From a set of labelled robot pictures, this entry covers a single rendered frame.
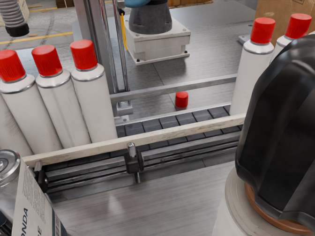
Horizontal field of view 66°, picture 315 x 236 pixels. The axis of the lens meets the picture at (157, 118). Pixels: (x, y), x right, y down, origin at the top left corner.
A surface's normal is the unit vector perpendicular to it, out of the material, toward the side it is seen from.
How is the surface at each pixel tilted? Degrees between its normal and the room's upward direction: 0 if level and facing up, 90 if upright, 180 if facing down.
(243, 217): 2
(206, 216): 0
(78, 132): 90
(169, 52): 90
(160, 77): 0
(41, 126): 90
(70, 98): 90
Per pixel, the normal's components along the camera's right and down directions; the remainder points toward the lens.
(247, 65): -0.67, 0.50
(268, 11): -0.97, 0.19
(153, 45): 0.32, 0.61
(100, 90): 0.65, 0.48
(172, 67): -0.03, -0.76
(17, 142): 0.83, 0.35
